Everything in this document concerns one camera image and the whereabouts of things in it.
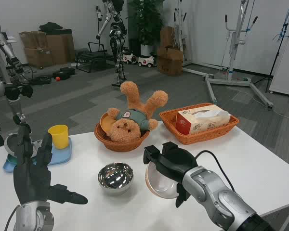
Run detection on wide cardboard box pile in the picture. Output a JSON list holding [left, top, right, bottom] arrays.
[[18, 28, 76, 68]]

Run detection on light blue plastic tray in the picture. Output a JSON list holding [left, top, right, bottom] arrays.
[[2, 137, 73, 173]]

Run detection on red white tissue box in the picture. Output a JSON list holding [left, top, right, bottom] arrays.
[[175, 104, 231, 135]]

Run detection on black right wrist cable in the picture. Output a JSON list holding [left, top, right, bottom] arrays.
[[194, 150, 236, 192]]

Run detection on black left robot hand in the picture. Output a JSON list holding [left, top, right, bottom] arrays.
[[13, 124, 89, 205]]

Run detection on black metal bench rack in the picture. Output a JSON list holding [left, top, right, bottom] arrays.
[[75, 41, 114, 73]]

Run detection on white black humanoid robot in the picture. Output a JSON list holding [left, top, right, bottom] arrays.
[[0, 11, 35, 148]]

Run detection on brown teddy bear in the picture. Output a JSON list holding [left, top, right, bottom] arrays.
[[107, 81, 169, 142]]

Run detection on rectangular wicker basket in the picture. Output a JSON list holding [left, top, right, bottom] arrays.
[[159, 103, 240, 145]]

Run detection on round wicker basket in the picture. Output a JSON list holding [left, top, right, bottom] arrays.
[[93, 112, 151, 153]]

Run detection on shiny steel bowl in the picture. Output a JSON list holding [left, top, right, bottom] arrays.
[[97, 162, 134, 196]]

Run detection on orange white plastic bowl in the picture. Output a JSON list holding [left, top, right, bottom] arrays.
[[145, 158, 184, 199]]

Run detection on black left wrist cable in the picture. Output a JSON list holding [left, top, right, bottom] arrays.
[[4, 204, 21, 231]]

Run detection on tall cardboard box stack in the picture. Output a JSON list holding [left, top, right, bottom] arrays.
[[157, 26, 184, 77]]

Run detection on white plant pot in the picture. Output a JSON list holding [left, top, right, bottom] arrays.
[[140, 44, 155, 57]]

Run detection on black tripod stand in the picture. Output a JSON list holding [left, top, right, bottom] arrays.
[[252, 23, 289, 93]]

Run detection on white metal gantry stand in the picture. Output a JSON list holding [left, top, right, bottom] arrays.
[[182, 0, 274, 109]]

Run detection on white toy car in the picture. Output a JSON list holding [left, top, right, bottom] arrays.
[[137, 55, 156, 68], [122, 51, 137, 65]]

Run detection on black round floor device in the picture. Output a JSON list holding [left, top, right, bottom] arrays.
[[53, 67, 76, 80]]

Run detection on standing silver humanoid robot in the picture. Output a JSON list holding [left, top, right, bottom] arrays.
[[95, 0, 129, 88]]

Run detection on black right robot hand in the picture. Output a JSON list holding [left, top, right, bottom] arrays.
[[143, 141, 198, 208]]

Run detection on orange plastic plate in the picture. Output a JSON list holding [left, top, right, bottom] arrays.
[[100, 112, 118, 133]]

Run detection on green potted plant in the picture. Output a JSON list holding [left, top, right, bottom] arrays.
[[127, 0, 165, 46]]

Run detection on black bag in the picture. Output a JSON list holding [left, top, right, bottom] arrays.
[[39, 22, 64, 32]]

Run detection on black flat floor device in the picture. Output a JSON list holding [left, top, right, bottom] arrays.
[[29, 75, 53, 85]]

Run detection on white cabinet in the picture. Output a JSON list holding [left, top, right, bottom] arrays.
[[268, 28, 289, 97]]

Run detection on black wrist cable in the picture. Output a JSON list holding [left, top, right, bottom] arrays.
[[4, 204, 21, 231], [194, 150, 236, 192]]

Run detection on yellow plastic cup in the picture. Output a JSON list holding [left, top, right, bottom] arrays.
[[47, 124, 69, 150]]

